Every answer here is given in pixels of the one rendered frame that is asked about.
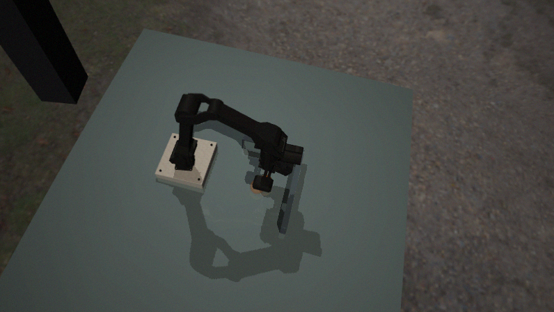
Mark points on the translucent orange ball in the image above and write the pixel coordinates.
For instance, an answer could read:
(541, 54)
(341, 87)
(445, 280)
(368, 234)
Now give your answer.
(255, 191)

